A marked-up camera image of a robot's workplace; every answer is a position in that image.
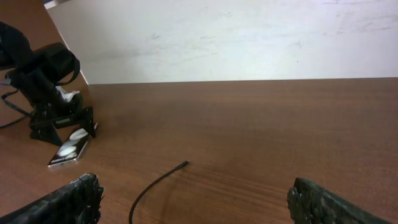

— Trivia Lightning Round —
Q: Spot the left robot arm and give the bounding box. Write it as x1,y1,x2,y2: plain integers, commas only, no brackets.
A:
1,23,96,146

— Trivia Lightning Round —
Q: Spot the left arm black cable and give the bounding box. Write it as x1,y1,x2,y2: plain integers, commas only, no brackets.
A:
0,90,35,129

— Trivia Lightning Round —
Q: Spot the black USB charging cable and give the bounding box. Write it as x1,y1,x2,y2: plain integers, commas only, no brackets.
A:
128,160,190,224

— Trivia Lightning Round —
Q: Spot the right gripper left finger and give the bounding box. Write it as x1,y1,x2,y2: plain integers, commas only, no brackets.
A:
1,173,104,224

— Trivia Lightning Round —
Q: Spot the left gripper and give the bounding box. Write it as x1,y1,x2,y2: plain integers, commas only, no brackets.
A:
20,87,96,146

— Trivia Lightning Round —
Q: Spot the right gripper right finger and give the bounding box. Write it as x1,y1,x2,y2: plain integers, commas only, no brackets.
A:
287,177,389,224

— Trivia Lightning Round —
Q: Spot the black smartphone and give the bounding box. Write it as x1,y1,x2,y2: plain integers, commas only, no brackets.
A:
47,128,92,167

